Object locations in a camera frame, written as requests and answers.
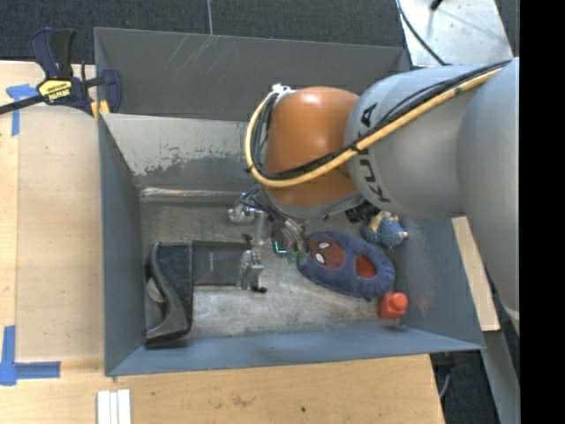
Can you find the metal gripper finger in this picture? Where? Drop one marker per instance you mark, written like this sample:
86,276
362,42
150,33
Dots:
239,215
251,272

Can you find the black flat box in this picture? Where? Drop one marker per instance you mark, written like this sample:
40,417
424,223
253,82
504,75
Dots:
216,263

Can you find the black shoe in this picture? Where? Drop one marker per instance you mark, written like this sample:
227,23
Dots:
173,289

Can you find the blue slipper with red face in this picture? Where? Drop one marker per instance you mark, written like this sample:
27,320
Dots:
340,263

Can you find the blue toy animal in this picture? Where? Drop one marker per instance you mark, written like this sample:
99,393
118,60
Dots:
385,231

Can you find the red-orange toy block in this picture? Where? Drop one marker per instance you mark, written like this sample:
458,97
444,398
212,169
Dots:
392,306

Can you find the grey metal bin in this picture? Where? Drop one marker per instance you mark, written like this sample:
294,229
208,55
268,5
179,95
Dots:
145,73

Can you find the pale wood board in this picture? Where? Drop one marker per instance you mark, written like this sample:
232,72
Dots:
57,236

